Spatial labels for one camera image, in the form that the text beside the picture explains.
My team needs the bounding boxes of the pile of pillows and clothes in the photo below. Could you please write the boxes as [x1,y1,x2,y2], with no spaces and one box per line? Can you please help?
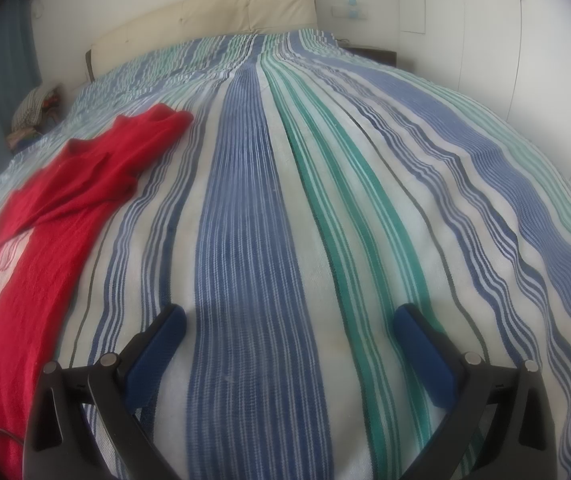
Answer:
[5,84,72,152]

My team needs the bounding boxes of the blue curtain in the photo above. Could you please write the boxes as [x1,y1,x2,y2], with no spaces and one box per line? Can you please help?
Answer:
[0,0,43,143]

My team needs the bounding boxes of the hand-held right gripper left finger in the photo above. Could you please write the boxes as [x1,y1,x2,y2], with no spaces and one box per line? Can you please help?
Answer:
[22,304,187,480]

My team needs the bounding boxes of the cream padded headboard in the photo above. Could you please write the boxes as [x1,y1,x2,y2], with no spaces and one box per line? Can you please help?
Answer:
[85,0,319,82]

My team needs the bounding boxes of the black cable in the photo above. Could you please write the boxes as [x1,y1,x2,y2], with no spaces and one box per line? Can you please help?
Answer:
[0,428,27,453]

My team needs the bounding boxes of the white wardrobe doors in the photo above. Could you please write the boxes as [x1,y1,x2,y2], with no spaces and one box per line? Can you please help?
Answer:
[395,0,571,196]

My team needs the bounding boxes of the dark wooden nightstand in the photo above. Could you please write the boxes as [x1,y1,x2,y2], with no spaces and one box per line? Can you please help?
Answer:
[348,46,398,67]

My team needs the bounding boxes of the striped bed cover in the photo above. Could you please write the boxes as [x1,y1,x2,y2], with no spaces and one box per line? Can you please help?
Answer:
[0,29,571,480]

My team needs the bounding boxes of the white wall socket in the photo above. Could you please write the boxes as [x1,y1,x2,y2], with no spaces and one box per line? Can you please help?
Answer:
[331,0,369,21]

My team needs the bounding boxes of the red knit sweater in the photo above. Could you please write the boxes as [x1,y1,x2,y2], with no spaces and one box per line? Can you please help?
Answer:
[0,103,195,480]

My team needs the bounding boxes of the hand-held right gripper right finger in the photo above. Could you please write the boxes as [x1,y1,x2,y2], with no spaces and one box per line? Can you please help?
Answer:
[393,303,562,480]

